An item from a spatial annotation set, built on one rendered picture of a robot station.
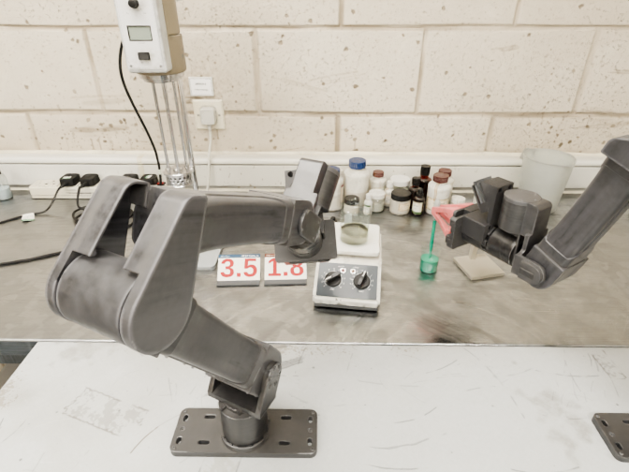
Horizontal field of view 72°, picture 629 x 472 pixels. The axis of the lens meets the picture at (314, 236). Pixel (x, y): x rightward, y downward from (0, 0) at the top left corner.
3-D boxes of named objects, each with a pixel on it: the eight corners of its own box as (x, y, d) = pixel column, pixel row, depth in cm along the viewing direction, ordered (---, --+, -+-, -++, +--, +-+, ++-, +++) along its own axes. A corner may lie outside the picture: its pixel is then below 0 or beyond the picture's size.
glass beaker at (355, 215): (333, 245, 89) (334, 208, 85) (344, 231, 94) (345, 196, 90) (366, 253, 87) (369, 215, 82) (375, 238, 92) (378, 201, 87)
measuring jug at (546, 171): (493, 193, 131) (504, 144, 123) (531, 188, 133) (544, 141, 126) (533, 221, 115) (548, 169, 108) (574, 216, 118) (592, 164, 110)
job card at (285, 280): (306, 285, 91) (306, 268, 89) (264, 286, 91) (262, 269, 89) (306, 268, 97) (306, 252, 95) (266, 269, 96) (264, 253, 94)
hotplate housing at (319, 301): (379, 314, 84) (382, 280, 79) (312, 307, 85) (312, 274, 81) (379, 252, 103) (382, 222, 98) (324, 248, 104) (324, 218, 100)
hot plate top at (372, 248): (379, 257, 86) (379, 253, 86) (319, 253, 87) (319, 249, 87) (379, 228, 96) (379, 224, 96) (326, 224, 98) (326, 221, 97)
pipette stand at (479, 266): (504, 275, 94) (518, 224, 88) (471, 280, 93) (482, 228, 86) (484, 256, 101) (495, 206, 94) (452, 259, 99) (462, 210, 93)
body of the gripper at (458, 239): (448, 215, 80) (480, 231, 74) (486, 202, 84) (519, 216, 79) (444, 245, 83) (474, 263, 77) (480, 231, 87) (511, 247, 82)
